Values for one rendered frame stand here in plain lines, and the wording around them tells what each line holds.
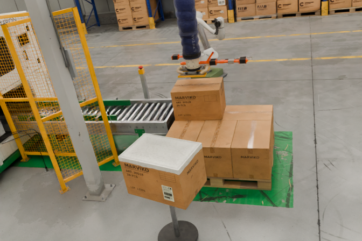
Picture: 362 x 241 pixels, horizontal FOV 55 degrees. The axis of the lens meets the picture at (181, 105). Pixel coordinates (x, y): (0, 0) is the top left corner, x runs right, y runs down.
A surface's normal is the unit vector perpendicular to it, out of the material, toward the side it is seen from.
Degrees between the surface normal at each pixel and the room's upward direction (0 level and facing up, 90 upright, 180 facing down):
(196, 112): 90
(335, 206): 0
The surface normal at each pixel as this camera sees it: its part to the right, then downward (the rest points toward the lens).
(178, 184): -0.49, 0.44
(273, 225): -0.15, -0.89
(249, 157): -0.26, 0.45
